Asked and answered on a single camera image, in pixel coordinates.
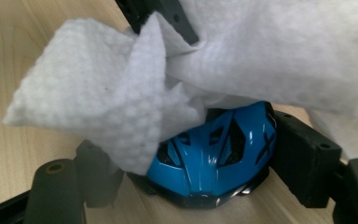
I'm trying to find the white wet wipe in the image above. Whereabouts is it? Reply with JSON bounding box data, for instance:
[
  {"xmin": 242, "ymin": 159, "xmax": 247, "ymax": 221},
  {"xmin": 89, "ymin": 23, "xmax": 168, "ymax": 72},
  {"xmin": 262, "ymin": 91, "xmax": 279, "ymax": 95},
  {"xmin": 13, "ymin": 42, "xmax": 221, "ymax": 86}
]
[{"xmin": 2, "ymin": 0, "xmax": 358, "ymax": 175}]

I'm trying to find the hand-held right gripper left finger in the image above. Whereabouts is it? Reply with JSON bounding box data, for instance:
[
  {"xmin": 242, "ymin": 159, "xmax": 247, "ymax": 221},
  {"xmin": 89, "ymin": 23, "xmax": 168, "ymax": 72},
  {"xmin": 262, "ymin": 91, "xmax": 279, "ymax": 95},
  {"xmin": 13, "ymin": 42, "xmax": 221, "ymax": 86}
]
[{"xmin": 74, "ymin": 139, "xmax": 126, "ymax": 209}]

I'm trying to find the blue toy car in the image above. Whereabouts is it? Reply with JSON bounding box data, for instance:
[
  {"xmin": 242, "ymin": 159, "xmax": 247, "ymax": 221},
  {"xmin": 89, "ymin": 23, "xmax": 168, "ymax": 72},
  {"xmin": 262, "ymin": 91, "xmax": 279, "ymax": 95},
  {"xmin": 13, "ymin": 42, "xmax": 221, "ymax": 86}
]
[{"xmin": 126, "ymin": 100, "xmax": 278, "ymax": 210}]

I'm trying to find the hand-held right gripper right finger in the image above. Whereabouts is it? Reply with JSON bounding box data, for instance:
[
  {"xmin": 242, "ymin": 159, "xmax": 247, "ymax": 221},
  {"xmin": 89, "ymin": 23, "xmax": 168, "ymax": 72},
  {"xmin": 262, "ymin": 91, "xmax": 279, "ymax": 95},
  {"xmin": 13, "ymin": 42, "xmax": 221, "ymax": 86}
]
[{"xmin": 269, "ymin": 109, "xmax": 343, "ymax": 209}]

